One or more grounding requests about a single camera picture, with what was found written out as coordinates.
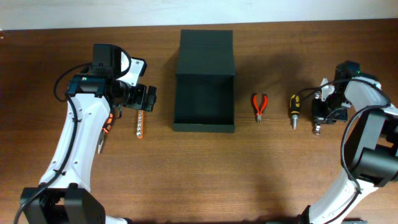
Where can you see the silver double-ended wrench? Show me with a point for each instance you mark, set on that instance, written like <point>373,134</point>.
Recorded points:
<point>317,129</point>

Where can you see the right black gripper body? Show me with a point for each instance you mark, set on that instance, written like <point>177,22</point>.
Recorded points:
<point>331,109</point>

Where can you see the black open cardboard box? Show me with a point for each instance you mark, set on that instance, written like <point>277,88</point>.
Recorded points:
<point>205,77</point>

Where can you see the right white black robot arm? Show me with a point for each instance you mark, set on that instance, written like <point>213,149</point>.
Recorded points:
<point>368,149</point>

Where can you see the orange socket bit rail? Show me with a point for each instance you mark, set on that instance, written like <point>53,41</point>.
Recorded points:
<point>140,123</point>

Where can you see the small red cutting pliers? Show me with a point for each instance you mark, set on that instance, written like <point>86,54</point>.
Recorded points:
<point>259,108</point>

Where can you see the orange black long-nose pliers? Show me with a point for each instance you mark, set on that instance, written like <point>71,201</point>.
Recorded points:
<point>104,131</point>

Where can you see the yellow black stubby screwdriver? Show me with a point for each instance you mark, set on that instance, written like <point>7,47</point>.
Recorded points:
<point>294,110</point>

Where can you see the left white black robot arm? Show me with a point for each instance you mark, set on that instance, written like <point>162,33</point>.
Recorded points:
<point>106,84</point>

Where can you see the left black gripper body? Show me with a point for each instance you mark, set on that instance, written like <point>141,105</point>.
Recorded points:
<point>135,96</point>

